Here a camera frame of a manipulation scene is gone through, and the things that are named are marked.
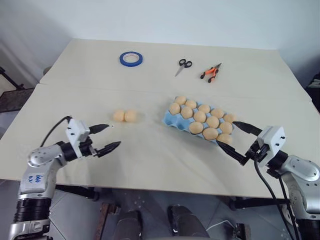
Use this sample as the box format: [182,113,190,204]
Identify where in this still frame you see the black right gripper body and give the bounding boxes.
[241,141,270,166]

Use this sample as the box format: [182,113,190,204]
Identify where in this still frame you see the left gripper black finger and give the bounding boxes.
[96,140,122,158]
[89,123,110,135]

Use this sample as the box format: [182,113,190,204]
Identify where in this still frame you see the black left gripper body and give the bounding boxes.
[79,134,100,158]

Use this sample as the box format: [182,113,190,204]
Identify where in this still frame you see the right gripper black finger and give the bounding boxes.
[232,121,263,138]
[216,140,248,167]

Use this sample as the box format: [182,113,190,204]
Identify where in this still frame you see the blue egg carton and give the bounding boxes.
[162,96,238,146]

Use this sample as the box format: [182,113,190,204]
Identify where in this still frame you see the orange black pliers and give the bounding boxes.
[199,62,223,84]

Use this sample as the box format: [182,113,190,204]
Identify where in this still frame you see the blue tape roll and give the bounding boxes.
[118,51,144,68]

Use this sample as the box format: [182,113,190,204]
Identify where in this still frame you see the rusty brown metal base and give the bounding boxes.
[99,201,119,240]
[233,221,252,240]

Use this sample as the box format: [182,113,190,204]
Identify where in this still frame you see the dark background object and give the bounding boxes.
[304,74,320,115]

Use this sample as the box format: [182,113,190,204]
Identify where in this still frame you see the dark rounded shape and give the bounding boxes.
[116,209,144,240]
[166,204,210,240]

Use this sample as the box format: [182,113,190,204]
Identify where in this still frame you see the dark speckled mat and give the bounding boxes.
[0,87,36,115]

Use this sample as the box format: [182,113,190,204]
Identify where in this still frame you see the black metal stand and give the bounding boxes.
[0,66,26,91]

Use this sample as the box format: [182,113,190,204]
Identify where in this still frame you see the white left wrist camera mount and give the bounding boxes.
[65,118,91,159]

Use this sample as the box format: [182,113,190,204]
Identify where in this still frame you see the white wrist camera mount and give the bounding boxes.
[65,118,91,159]
[256,125,286,168]

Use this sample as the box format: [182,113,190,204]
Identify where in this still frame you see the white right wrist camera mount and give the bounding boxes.
[256,125,286,168]

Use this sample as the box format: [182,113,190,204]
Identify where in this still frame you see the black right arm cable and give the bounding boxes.
[253,158,301,240]
[278,174,298,240]

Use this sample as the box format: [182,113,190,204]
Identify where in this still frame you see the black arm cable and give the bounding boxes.
[253,158,301,240]
[39,115,73,148]
[278,174,298,240]

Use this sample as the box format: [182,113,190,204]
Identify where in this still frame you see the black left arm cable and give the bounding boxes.
[39,115,73,148]

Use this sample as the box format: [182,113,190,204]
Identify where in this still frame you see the black table frame bar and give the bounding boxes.
[55,184,100,202]
[229,196,292,210]

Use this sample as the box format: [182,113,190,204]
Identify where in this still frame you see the white floor cable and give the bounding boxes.
[205,219,232,232]

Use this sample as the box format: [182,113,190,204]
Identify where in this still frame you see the black handled scissors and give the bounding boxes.
[174,58,193,78]

